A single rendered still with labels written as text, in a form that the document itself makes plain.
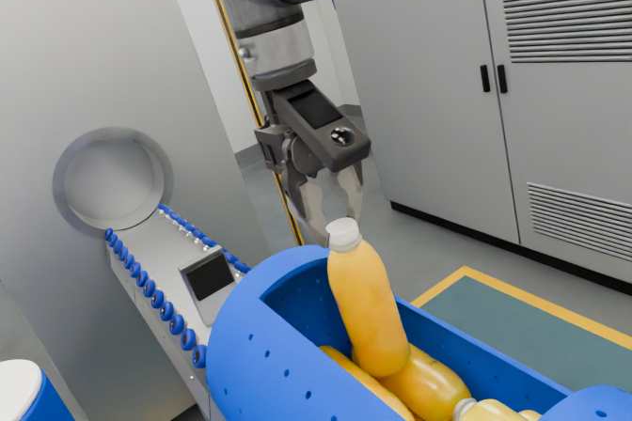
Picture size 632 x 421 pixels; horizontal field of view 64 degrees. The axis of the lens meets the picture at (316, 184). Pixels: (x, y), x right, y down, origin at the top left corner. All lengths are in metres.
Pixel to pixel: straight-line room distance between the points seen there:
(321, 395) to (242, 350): 0.15
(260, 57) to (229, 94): 4.63
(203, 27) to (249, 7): 4.57
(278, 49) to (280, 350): 0.31
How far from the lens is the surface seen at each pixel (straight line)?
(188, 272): 1.10
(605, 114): 2.11
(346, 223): 0.60
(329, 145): 0.48
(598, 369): 2.20
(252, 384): 0.59
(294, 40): 0.52
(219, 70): 5.12
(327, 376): 0.51
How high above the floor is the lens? 1.56
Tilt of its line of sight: 22 degrees down
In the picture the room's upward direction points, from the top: 17 degrees counter-clockwise
